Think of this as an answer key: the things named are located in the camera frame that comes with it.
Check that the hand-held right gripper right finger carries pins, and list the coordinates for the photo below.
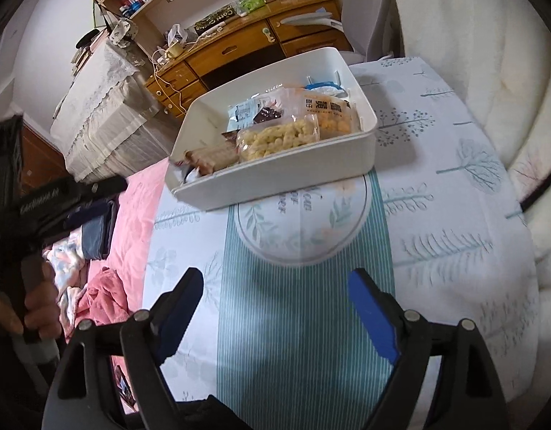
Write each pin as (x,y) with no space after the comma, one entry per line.
(373,318)

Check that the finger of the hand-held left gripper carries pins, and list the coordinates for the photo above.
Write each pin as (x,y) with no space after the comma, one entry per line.
(100,188)
(85,217)

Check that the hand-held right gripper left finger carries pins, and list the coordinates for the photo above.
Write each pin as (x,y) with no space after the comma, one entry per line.
(181,313)

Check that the white red cartoon snack bag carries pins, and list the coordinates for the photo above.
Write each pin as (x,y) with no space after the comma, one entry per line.
(190,175)

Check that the clear packet red zigzag edge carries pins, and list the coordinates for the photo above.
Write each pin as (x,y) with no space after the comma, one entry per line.
(212,156)

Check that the large pale blue snack packet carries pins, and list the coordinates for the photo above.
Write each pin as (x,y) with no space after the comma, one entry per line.
(244,112)

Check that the white plastic storage box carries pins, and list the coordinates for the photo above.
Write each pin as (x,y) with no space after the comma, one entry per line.
(280,179)

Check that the dark red snack packet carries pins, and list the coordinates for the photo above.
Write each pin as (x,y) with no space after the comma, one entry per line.
(266,115)

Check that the clear bag of yellow puffs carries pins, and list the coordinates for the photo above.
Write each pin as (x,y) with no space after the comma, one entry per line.
(275,139)

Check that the clear bag of orange crackers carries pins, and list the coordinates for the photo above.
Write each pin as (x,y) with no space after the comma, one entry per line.
(333,116)

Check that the small blue snack packet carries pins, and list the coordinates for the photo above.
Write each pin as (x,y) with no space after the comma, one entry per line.
(324,86)

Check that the person's left hand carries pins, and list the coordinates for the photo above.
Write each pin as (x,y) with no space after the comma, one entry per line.
(45,309)

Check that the dark blue clothing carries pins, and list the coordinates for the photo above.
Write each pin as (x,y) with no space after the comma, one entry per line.
(96,242)

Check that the floral blanket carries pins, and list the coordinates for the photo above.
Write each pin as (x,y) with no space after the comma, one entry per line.
(65,251)

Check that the pink blanket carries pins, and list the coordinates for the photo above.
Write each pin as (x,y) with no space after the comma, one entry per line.
(132,215)

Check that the brown wooden door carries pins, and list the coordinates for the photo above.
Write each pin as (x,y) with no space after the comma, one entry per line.
(47,156)

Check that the white lace cover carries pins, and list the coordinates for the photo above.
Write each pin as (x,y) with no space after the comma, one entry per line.
(105,112)

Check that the pink fleece cloth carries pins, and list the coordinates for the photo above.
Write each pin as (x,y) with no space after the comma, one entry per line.
(100,295)

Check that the stack of books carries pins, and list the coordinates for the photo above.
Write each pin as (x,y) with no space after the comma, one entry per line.
(80,60)

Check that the black hat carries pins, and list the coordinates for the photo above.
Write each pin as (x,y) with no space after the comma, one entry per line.
(87,38)

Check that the cream mug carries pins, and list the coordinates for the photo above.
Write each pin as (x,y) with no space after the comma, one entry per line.
(174,51)

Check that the white plastic bag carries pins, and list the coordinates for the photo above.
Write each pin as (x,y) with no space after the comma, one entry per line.
(177,33)

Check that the wooden desk with drawers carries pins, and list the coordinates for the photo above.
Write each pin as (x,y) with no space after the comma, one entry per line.
(230,49)

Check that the white handheld device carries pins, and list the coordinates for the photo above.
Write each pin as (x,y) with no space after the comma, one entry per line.
(212,31)

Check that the dark snack bag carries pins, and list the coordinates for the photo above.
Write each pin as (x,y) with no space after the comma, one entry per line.
(217,17)

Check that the green packet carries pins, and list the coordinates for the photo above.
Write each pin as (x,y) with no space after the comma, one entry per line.
(250,2)

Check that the white floral curtain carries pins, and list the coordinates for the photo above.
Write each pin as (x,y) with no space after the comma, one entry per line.
(481,53)

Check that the grey office chair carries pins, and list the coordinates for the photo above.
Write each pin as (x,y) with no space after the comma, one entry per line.
(365,9)

